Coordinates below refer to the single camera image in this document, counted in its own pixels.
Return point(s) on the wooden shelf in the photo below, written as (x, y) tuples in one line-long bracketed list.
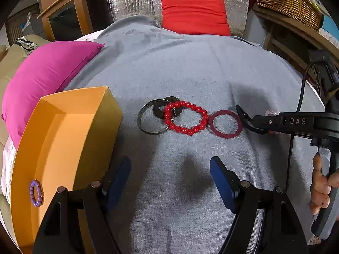
[(286, 29)]

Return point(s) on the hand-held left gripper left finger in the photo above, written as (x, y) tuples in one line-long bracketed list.
[(120, 180)]

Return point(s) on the pale pink sheet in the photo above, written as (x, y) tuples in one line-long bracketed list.
[(8, 164)]

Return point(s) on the black and white striped cloth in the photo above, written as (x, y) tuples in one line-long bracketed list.
[(23, 45)]

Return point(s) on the silver insulated bag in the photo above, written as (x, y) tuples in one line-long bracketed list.
[(132, 0)]

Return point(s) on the orange cardboard box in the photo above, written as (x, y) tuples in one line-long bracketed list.
[(66, 143)]

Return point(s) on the person's right hand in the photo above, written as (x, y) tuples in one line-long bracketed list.
[(319, 190)]

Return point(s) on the red pillow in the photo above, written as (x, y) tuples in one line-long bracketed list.
[(194, 13)]

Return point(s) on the pink pillow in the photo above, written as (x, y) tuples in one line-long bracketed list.
[(47, 71)]

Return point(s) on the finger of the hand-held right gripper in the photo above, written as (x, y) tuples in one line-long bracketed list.
[(261, 123)]

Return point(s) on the beige sofa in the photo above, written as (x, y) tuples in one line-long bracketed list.
[(8, 66)]

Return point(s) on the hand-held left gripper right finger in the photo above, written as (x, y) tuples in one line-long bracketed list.
[(221, 182)]

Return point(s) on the wicker basket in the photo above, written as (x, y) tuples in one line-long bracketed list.
[(291, 2)]

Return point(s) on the dark red bangle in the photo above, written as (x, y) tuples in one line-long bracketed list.
[(212, 127)]

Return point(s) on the thin metal bangle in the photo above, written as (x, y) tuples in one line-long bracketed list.
[(139, 117)]

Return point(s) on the blue box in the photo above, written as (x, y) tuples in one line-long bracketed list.
[(329, 31)]

